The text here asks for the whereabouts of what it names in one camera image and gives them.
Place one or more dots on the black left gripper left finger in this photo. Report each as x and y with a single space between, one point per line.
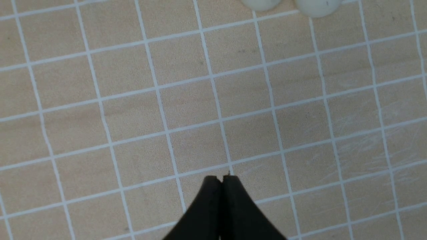
201 219

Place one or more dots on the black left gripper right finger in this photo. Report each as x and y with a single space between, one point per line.
240 217

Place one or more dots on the white ping-pong ball with logo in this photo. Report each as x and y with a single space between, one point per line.
317 8

